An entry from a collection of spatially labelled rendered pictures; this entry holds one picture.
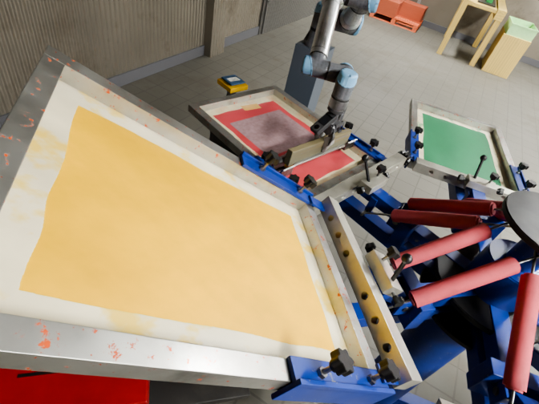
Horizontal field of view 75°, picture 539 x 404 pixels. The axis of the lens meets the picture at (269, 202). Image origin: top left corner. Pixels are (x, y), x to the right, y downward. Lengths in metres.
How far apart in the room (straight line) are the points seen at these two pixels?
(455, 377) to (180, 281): 2.10
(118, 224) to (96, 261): 0.08
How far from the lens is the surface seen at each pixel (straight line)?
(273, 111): 1.95
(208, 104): 1.83
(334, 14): 1.68
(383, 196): 1.48
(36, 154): 0.65
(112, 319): 0.53
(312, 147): 1.53
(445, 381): 2.46
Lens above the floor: 1.89
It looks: 43 degrees down
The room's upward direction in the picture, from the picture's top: 16 degrees clockwise
